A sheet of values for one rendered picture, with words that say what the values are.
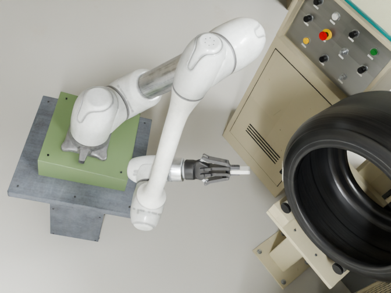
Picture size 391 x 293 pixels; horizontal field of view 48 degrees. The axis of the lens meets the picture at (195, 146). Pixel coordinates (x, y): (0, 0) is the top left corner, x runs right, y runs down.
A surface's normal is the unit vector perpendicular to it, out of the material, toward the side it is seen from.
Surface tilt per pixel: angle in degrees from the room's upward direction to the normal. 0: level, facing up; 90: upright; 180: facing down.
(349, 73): 90
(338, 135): 82
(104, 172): 4
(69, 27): 0
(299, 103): 90
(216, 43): 10
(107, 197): 0
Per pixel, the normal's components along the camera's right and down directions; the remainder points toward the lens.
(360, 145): -0.75, 0.23
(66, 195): 0.25, -0.55
